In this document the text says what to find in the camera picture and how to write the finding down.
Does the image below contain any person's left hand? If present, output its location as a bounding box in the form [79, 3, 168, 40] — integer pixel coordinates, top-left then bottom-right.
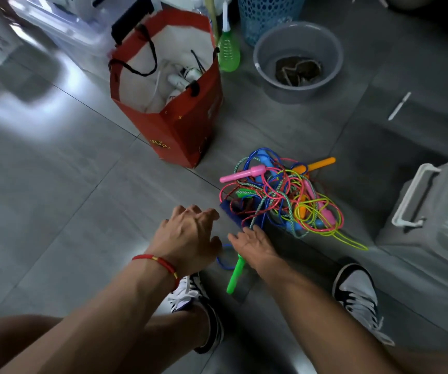
[146, 205, 223, 279]

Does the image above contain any person's right hand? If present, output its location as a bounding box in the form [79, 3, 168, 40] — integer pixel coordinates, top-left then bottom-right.
[228, 225, 283, 275]

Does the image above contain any green braided jump rope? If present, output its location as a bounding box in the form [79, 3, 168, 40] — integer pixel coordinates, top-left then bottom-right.
[226, 156, 307, 296]

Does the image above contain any pile of jump ropes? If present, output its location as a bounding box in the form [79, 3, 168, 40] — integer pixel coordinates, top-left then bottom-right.
[216, 146, 369, 271]

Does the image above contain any person's right forearm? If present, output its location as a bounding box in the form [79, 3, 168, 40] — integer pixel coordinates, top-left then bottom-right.
[262, 264, 404, 374]

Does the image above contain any person's left forearm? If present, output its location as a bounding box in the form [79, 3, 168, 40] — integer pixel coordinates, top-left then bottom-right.
[0, 257, 178, 374]

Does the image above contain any person's left shoe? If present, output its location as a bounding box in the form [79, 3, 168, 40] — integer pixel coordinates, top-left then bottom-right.
[167, 272, 225, 355]

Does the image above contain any person's shoe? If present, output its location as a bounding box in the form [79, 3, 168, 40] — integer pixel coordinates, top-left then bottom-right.
[331, 262, 396, 347]
[167, 272, 225, 355]

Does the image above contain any person's right shoe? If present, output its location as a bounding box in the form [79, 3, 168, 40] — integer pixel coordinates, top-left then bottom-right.
[331, 262, 396, 347]

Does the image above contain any person's left leg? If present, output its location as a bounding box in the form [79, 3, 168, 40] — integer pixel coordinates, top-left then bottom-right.
[0, 303, 211, 374]

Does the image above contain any person's leg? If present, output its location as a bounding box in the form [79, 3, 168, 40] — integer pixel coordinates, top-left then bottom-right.
[387, 344, 448, 374]
[0, 303, 211, 374]

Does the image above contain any person's right leg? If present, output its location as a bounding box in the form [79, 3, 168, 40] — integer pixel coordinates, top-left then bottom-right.
[387, 344, 448, 374]

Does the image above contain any clear plastic storage bin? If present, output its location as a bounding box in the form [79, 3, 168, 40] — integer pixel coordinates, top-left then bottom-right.
[8, 0, 162, 81]

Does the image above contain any grey plastic stool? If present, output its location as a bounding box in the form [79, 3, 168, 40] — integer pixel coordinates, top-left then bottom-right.
[202, 327, 318, 374]

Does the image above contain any red paper bag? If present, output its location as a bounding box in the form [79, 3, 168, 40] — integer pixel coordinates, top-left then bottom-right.
[108, 7, 223, 169]

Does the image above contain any green spray bottle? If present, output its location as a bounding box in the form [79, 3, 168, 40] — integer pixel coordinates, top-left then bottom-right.
[217, 0, 242, 73]

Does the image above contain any grey plastic basin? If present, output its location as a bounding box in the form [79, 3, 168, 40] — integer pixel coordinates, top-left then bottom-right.
[253, 21, 344, 104]

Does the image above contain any white oval side table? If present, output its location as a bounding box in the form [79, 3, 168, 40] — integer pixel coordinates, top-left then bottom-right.
[202, 0, 221, 43]

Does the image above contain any black rectangular pad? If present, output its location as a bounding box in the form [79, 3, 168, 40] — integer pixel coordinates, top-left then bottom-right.
[111, 0, 155, 46]

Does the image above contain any blue mesh wastebasket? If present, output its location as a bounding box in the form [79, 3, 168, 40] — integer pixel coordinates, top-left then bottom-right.
[236, 0, 308, 47]

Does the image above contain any brown ball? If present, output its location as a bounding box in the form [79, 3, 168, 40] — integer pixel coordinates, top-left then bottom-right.
[387, 0, 439, 10]

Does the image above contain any red string bracelet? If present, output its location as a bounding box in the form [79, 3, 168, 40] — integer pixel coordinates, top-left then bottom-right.
[132, 254, 181, 291]

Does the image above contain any white cable bundle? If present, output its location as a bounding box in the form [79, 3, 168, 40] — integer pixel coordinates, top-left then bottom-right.
[146, 62, 209, 110]

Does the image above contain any brown tangled strap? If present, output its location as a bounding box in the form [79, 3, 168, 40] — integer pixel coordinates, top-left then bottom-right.
[274, 55, 323, 87]

